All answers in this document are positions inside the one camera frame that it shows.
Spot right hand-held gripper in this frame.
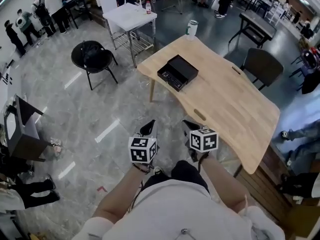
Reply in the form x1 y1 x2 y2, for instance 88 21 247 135
181 119 219 161

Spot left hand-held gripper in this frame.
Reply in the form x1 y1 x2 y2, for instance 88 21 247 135
128 120 160 164

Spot black storage box drawer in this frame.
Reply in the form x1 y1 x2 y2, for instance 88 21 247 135
156 63 189 93

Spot black remote control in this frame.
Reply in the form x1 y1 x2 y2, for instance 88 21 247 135
161 70 184 89

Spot black storage box sleeve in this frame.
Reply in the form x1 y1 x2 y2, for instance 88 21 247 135
166 54 200 85

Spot person's right forearm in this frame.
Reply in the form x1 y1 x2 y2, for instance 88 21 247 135
198 155 249 214

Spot person's left forearm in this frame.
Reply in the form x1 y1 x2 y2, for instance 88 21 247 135
91 162 153 221

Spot person's black shorts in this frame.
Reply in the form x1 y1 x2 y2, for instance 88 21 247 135
141 160 211 194

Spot wooden table leg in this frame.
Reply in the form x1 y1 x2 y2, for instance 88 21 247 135
148 78 157 103

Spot person's white shirt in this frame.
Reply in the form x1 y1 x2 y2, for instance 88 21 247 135
78 178 286 240

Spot wooden floor platform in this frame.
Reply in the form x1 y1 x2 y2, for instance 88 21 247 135
234 143 320 236

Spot pink floor item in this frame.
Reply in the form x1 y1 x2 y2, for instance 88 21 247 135
49 137 63 155

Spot dark upholstered chair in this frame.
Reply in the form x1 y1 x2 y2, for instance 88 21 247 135
239 47 285 91

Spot black round chair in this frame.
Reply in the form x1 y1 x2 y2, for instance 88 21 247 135
70 40 119 91

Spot black bag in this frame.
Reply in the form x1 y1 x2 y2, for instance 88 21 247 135
81 40 106 67

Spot white tumbler with green band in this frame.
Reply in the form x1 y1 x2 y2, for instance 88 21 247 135
185 19 199 42

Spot black cabinet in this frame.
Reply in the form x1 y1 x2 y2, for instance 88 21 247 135
3 93 54 163

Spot black bench table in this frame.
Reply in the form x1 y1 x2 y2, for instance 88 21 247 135
228 9 278 51

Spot white sink stand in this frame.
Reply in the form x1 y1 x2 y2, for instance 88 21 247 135
102 2 158 69

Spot black desk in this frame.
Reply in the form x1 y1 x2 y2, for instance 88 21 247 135
60 0 91 30

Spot dark beaded bracelet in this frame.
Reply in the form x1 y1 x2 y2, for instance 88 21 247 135
131 162 154 175

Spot black wrist strap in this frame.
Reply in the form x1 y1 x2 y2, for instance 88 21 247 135
196 152 210 172

